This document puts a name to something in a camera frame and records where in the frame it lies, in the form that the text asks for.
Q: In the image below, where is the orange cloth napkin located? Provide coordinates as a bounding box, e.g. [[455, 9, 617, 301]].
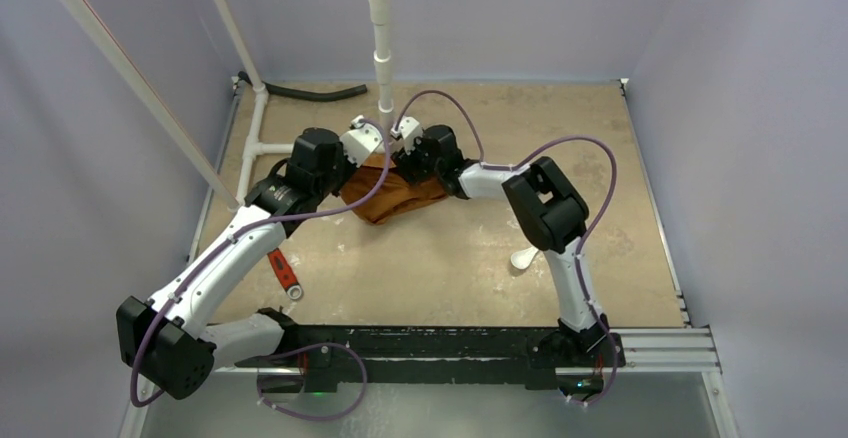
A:
[[340, 154, 448, 225]]

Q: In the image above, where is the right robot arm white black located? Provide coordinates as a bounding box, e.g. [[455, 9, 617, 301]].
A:
[[391, 125, 618, 365]]

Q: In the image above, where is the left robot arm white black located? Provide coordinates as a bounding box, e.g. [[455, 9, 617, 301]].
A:
[[116, 118, 390, 407]]

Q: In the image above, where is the white ceramic spoon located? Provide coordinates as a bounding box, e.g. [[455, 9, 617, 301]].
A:
[[509, 247, 540, 271]]

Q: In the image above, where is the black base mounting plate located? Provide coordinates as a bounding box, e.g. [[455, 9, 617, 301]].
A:
[[239, 323, 626, 394]]

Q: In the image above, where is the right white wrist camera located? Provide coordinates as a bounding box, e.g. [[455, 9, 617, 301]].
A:
[[390, 116, 423, 154]]

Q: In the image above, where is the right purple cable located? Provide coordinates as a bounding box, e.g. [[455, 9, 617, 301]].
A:
[[393, 89, 620, 410]]

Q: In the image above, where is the purple cable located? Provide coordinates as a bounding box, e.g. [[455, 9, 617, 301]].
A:
[[128, 119, 396, 422], [393, 89, 620, 410]]

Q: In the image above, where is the black corrugated hose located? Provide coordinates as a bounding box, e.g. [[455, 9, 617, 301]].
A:
[[237, 71, 369, 104]]

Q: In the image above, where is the red handled adjustable wrench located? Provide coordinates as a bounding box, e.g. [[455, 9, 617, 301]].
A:
[[267, 249, 304, 301]]

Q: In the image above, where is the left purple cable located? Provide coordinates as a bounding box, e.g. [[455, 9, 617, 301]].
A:
[[128, 119, 396, 422]]

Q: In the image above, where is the white PVC pipe frame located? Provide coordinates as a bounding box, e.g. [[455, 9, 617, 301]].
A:
[[26, 0, 399, 214]]

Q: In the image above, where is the aluminium extrusion rail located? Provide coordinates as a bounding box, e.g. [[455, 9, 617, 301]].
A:
[[221, 328, 719, 374]]

